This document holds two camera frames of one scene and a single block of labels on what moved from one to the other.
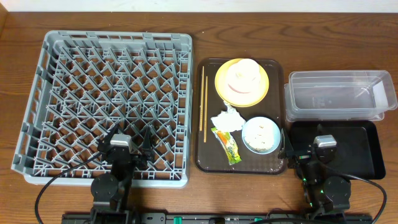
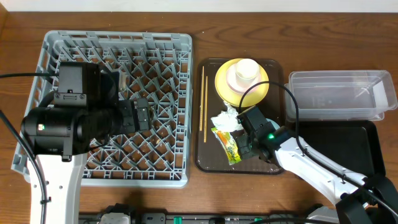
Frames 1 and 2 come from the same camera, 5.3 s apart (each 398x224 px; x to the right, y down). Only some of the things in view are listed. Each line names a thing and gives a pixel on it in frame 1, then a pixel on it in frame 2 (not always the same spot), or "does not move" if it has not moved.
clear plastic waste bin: (357, 95) does not move
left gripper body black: (125, 150) → (142, 114)
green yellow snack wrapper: (229, 144) does not move
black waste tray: (359, 150) does not move
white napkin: (228, 121) does not move
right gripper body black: (305, 157) → (244, 145)
